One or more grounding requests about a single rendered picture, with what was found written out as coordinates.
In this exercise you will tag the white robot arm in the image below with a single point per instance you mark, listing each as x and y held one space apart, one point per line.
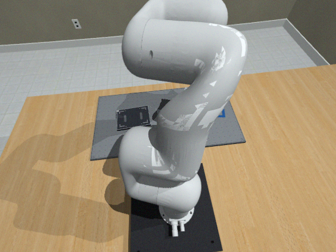
186 42

